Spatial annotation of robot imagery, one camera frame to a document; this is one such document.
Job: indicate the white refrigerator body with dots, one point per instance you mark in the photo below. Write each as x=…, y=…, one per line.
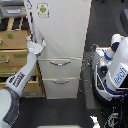
x=62, y=24

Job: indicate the green android sticker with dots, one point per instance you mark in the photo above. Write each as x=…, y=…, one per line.
x=43, y=9

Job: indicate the wooden drawer cabinet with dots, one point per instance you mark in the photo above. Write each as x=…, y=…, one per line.
x=13, y=55

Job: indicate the white blue robot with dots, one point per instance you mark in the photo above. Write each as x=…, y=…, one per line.
x=110, y=71

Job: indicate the white fridge door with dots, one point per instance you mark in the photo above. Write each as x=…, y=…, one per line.
x=64, y=30

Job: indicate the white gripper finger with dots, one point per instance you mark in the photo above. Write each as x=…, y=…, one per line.
x=43, y=44
x=28, y=39

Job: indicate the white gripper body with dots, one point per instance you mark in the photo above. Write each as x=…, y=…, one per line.
x=34, y=48

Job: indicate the upper fridge drawer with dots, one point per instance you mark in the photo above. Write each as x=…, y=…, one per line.
x=60, y=68

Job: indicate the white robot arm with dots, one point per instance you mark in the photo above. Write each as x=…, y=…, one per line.
x=15, y=85

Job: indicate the grey box on cabinet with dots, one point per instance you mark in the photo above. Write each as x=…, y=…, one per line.
x=13, y=11

